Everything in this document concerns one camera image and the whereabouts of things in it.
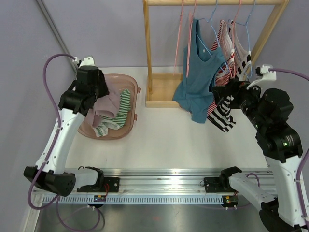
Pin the green striped tank top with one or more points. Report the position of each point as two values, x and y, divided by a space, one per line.
114 124

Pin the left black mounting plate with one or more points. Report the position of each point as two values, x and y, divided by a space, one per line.
110 184

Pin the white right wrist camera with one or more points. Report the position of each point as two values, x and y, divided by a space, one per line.
265 76

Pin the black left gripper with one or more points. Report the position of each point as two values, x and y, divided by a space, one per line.
104 90

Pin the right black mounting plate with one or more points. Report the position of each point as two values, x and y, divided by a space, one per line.
212 184

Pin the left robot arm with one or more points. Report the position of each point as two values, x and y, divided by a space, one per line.
72 110

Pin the mauve pink tank top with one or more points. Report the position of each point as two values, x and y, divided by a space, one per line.
105 106

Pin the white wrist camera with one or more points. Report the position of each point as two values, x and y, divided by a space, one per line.
87 61
265 76

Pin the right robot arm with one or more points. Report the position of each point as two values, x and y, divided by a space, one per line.
268 112

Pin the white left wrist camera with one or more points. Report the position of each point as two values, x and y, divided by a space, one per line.
87 61

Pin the teal blue tank top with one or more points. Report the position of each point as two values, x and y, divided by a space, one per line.
193 93

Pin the wooden clothes rack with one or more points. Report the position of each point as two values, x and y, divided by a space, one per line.
161 85

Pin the red striped tank top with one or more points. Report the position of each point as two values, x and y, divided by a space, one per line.
221 79

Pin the pink plastic basin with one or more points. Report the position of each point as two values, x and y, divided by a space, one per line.
117 82

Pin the slotted cable duct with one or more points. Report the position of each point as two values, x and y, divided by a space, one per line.
143 199

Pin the black mounting plate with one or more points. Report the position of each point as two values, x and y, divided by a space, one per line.
110 184
212 184

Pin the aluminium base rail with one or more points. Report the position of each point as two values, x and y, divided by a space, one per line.
132 181

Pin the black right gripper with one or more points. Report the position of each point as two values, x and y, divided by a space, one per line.
234 87

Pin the blue wire hanger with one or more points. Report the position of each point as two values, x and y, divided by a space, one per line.
247 36
207 53

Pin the black white striped tank top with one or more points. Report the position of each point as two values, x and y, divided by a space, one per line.
237 64

